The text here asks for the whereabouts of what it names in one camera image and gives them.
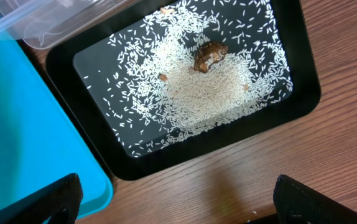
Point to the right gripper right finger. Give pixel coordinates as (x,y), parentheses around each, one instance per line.
(297,203)

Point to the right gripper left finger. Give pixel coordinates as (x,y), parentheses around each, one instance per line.
(57,203)

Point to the white rice heap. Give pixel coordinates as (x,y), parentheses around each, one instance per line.
(141,77)

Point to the brown food scrap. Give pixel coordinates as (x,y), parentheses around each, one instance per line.
(207,54)

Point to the teal plastic tray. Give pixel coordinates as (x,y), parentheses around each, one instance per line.
(38,142)

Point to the black tray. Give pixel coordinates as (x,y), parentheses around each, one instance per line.
(73,97)

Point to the clear plastic bin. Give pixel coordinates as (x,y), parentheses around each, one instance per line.
(42,24)

